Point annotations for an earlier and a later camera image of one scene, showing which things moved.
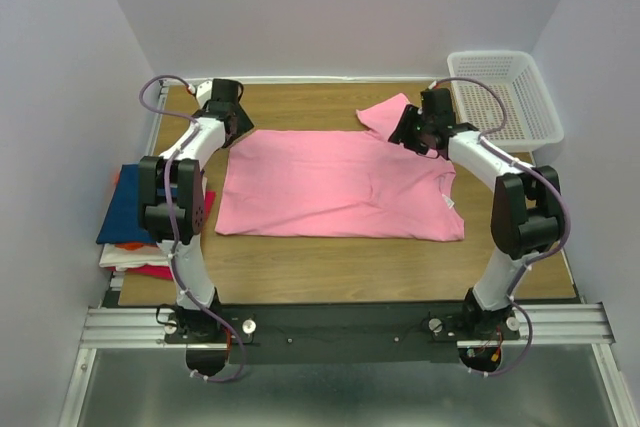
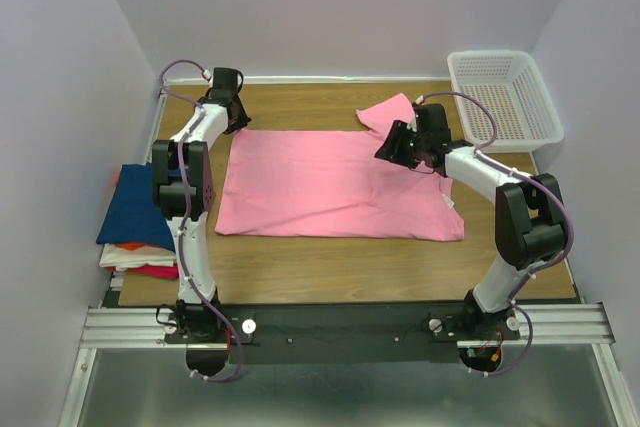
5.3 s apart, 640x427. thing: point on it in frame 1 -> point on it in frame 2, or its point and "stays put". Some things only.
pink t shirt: [339, 184] stays put
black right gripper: [401, 132] -> [398, 132]
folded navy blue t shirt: [121, 224] stays put
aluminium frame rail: [550, 326] stays put
